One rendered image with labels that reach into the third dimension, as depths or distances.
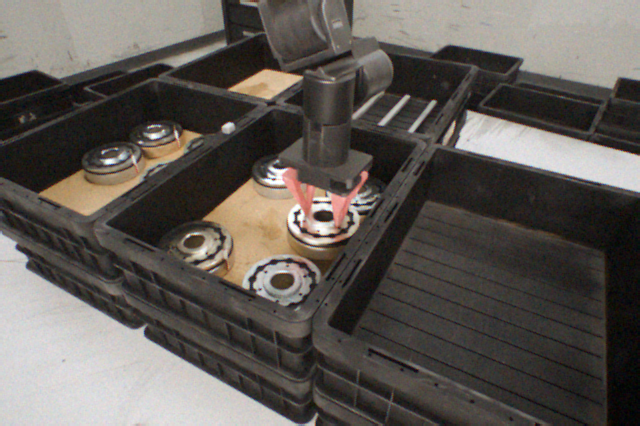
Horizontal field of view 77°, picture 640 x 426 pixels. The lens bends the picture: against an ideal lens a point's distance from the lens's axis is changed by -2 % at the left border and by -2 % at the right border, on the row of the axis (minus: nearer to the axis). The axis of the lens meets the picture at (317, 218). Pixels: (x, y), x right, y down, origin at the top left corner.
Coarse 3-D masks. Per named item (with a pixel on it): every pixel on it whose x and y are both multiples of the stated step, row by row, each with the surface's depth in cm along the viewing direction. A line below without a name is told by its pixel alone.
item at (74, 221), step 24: (120, 96) 79; (216, 96) 79; (240, 96) 77; (240, 120) 70; (0, 144) 63; (168, 168) 58; (0, 192) 56; (24, 192) 53; (48, 216) 52; (72, 216) 49; (96, 216) 49
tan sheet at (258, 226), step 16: (240, 192) 70; (256, 192) 70; (320, 192) 70; (224, 208) 67; (240, 208) 67; (256, 208) 67; (272, 208) 67; (288, 208) 67; (224, 224) 64; (240, 224) 64; (256, 224) 64; (272, 224) 64; (240, 240) 61; (256, 240) 61; (272, 240) 61; (240, 256) 58; (256, 256) 58; (240, 272) 56; (320, 272) 56
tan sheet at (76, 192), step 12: (168, 156) 80; (144, 168) 76; (72, 180) 73; (84, 180) 73; (132, 180) 73; (48, 192) 70; (60, 192) 70; (72, 192) 70; (84, 192) 70; (96, 192) 70; (108, 192) 70; (120, 192) 70; (72, 204) 68; (84, 204) 68; (96, 204) 68
